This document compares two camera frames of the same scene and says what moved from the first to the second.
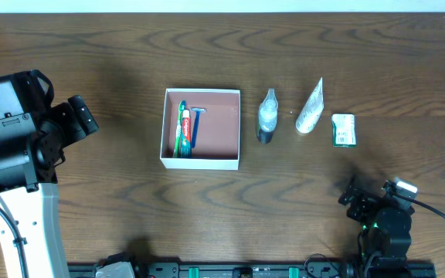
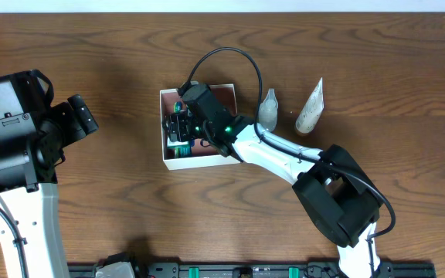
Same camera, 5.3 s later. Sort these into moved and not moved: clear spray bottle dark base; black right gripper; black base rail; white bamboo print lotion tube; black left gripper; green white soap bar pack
Moved: green white soap bar pack; black right gripper
Not moved: white bamboo print lotion tube; clear spray bottle dark base; black base rail; black left gripper
